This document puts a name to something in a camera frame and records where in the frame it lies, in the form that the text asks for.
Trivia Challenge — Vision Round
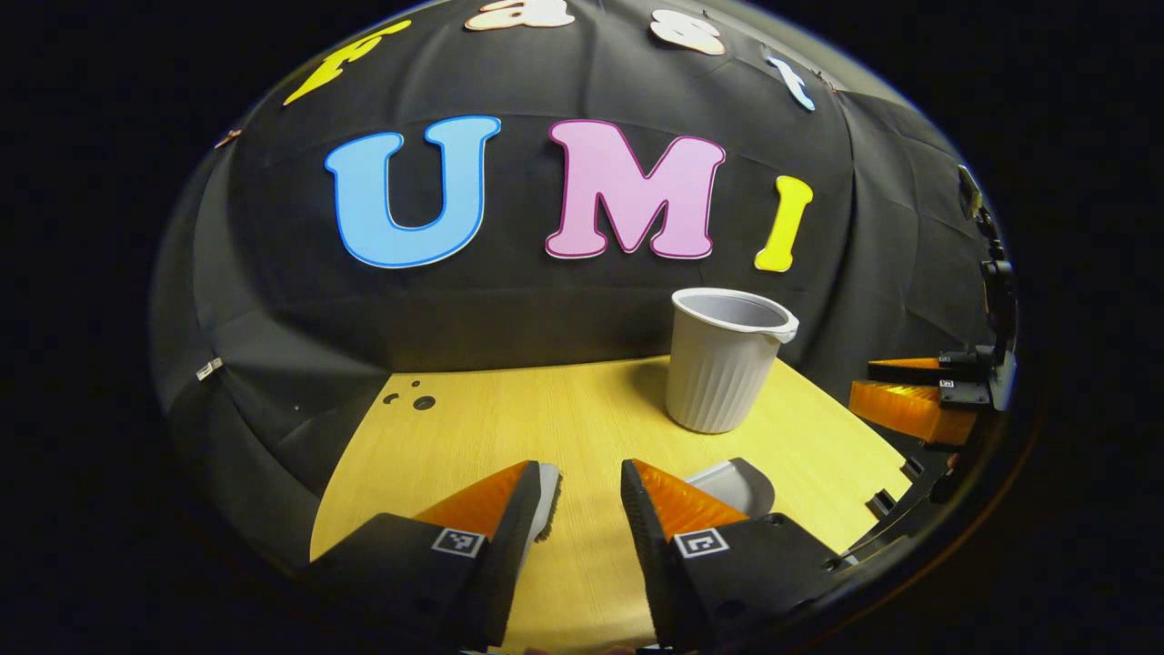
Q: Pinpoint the wooden desktop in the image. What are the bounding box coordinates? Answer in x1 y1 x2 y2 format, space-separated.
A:
309 355 912 652

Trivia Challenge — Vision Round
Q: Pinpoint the grey dustpan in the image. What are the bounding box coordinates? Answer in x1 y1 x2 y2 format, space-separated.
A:
684 458 777 520

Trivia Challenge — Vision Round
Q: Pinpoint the black backdrop cloth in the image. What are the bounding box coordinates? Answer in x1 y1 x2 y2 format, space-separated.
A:
150 0 1010 583

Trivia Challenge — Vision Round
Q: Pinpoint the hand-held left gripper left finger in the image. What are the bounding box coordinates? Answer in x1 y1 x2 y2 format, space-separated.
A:
303 459 545 651

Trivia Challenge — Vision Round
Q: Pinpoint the small grey broom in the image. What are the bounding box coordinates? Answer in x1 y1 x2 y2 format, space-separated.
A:
527 462 563 543

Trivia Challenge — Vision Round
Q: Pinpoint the black tripod stand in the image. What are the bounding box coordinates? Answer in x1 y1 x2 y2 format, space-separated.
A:
957 166 1017 351

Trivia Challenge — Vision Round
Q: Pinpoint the white ribbed garbage bin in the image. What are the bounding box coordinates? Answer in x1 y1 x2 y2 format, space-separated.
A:
665 287 800 435

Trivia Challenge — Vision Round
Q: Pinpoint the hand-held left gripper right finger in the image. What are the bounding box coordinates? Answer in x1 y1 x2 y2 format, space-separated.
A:
620 458 848 650

